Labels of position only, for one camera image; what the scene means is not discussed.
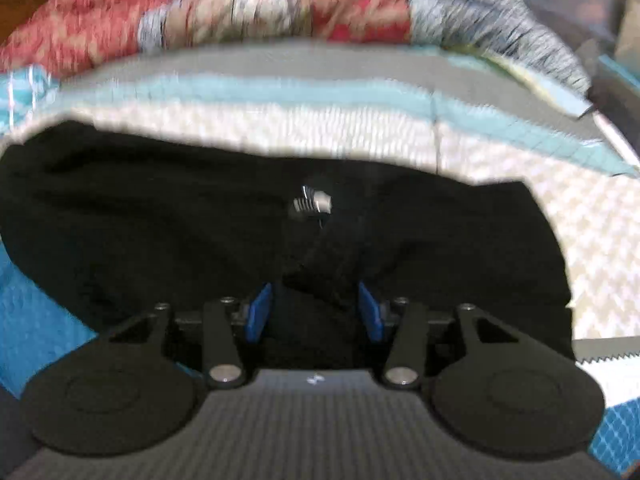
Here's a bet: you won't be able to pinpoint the wooden headboard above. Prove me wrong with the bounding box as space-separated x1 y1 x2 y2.
0 0 53 46

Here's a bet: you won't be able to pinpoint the black pants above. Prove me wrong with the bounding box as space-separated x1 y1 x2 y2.
0 120 576 396

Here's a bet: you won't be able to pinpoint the teal wavy patterned cloth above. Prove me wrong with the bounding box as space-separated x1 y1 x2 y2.
0 67 61 136

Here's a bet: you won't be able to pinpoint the zigzag patterned bed comforter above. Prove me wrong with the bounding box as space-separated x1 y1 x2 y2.
0 42 640 478

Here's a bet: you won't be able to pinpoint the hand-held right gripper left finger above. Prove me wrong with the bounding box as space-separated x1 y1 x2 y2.
107 282 274 390

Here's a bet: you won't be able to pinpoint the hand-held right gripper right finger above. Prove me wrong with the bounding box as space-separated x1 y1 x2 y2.
357 282 532 390

